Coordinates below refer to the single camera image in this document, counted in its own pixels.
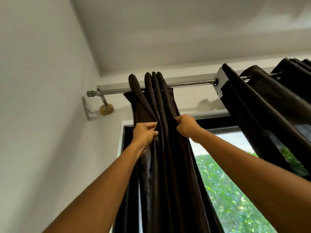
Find person's right hand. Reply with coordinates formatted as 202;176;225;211
175;114;203;140

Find person's left hand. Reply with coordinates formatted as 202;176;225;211
132;121;159;153

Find dark brown curtain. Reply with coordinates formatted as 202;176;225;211
114;71;212;233
213;58;311;182

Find person's left forearm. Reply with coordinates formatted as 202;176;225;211
42;140;147;233

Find person's right forearm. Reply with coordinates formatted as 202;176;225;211
189;127;311;233

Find silver metal curtain rod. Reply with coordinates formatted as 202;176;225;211
86;72;283;98

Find green trees outside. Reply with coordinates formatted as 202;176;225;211
194;145;311;233

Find brass rod wall bracket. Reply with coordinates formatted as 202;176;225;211
97;88;115;116

